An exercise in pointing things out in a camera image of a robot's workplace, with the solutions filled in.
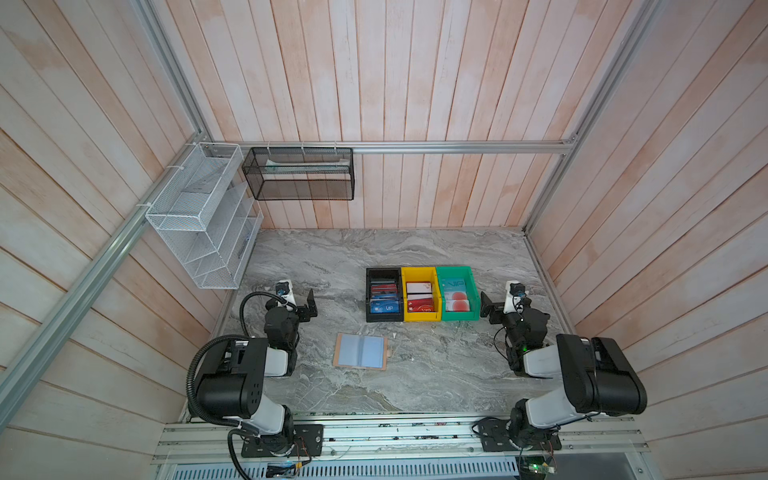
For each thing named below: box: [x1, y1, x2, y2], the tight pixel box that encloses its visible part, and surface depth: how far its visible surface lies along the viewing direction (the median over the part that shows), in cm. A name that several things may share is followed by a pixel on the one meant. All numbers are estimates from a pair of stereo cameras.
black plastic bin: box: [366, 267, 404, 323], surface depth 100 cm
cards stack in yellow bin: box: [406, 281, 435, 313], surface depth 100 cm
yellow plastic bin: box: [401, 266, 442, 322], surface depth 100 cm
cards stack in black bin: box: [370, 280, 401, 314], surface depth 100 cm
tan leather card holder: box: [333, 333, 388, 371], surface depth 90 cm
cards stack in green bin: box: [441, 278, 471, 312], surface depth 101 cm
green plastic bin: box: [436, 266, 481, 322], surface depth 100 cm
